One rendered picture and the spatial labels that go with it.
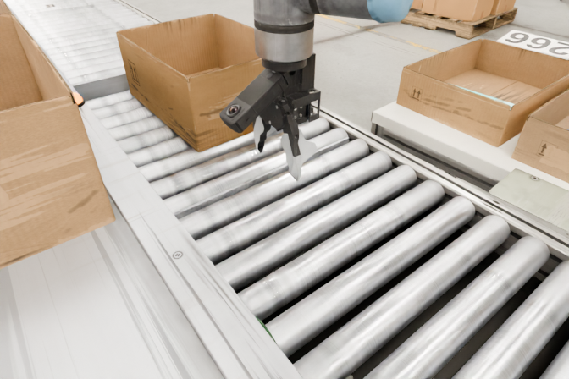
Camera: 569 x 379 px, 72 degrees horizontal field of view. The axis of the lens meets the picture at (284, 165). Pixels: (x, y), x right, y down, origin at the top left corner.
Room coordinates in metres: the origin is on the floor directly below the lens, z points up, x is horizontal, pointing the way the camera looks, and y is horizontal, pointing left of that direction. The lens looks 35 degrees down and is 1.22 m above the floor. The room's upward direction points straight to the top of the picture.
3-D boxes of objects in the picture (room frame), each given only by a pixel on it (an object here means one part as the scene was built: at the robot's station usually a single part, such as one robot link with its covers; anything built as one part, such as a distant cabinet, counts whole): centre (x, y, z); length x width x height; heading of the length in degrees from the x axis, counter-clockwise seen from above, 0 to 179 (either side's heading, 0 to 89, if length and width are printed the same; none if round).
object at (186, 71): (0.95, 0.20, 0.83); 0.39 x 0.29 x 0.17; 39
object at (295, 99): (0.61, -0.01, 0.94); 0.09 x 0.08 x 0.12; 127
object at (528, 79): (0.96, -0.53, 0.80); 0.38 x 0.28 x 0.10; 128
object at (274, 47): (0.60, 0.00, 1.02); 0.10 x 0.09 x 0.05; 37
